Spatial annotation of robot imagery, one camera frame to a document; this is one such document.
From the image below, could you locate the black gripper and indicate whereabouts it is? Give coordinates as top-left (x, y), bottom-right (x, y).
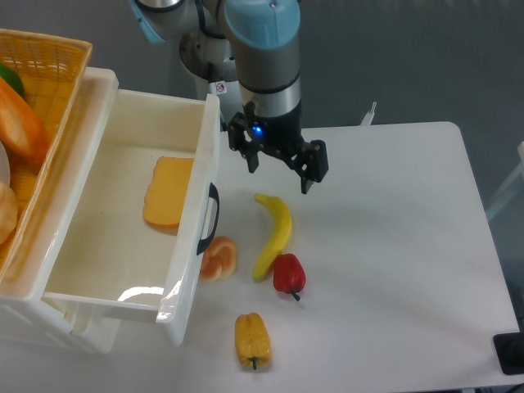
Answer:
top-left (227, 101), bottom-right (328, 194)

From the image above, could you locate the green vegetable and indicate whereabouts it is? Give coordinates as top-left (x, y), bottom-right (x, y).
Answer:
top-left (0, 63), bottom-right (25, 99)

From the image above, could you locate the braided bread roll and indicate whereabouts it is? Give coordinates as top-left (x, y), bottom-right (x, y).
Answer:
top-left (199, 236), bottom-right (237, 282)

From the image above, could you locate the orange baguette bread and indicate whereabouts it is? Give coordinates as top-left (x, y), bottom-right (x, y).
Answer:
top-left (1, 79), bottom-right (50, 165)

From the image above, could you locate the yellow bell pepper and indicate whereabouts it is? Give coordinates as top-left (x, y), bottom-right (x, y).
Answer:
top-left (235, 313), bottom-right (273, 371)

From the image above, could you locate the yellow banana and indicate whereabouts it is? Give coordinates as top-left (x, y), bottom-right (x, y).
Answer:
top-left (252, 193), bottom-right (293, 282)

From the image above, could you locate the red bell pepper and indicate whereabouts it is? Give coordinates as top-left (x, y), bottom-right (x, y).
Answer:
top-left (273, 253), bottom-right (307, 301)

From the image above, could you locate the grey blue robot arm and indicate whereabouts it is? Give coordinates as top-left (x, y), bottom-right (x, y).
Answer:
top-left (129, 1), bottom-right (328, 193)

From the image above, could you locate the yellow woven basket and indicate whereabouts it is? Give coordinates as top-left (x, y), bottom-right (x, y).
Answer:
top-left (1, 29), bottom-right (93, 278)

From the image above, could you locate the white drawer cabinet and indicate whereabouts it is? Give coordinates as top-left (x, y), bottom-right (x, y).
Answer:
top-left (1, 67), bottom-right (120, 353)

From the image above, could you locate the round bread bun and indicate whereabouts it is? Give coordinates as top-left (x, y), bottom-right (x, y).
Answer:
top-left (0, 182), bottom-right (18, 243)

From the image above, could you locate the toast bread slice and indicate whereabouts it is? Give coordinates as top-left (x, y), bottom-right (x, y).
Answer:
top-left (142, 156), bottom-right (194, 229)

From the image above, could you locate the black device at edge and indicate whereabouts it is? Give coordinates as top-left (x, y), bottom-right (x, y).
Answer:
top-left (493, 332), bottom-right (523, 375)

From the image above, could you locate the white top drawer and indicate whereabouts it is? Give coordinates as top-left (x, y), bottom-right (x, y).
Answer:
top-left (43, 90), bottom-right (221, 353)

